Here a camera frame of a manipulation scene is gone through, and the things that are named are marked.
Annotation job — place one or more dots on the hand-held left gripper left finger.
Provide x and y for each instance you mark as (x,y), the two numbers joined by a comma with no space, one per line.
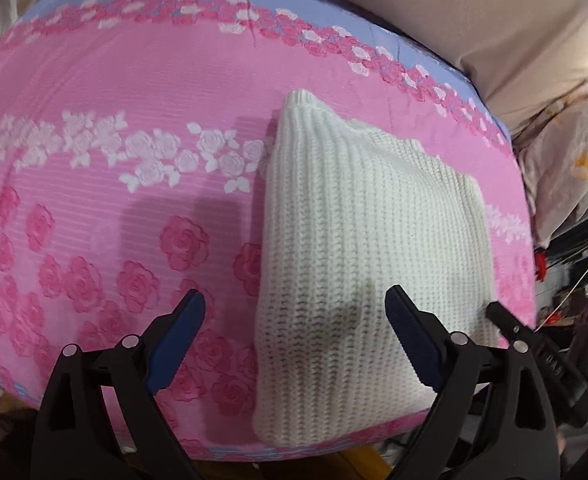
(174,340)

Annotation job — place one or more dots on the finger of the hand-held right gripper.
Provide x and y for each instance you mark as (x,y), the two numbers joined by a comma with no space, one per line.
(511,325)

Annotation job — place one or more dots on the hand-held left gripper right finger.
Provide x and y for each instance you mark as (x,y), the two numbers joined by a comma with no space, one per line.
(409,335)

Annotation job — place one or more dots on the white red navy knit sweater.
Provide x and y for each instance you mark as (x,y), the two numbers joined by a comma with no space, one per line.
(364,220)

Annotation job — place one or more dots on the small red object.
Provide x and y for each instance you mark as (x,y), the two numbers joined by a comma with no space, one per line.
(541,266)

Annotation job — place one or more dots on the pink floral bed sheet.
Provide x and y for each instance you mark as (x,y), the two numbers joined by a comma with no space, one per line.
(124,185)

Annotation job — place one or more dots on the pale floral pillow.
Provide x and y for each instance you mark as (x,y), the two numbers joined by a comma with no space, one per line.
(569,160)

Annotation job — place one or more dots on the beige backdrop cloth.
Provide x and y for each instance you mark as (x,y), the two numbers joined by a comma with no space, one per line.
(474,15)

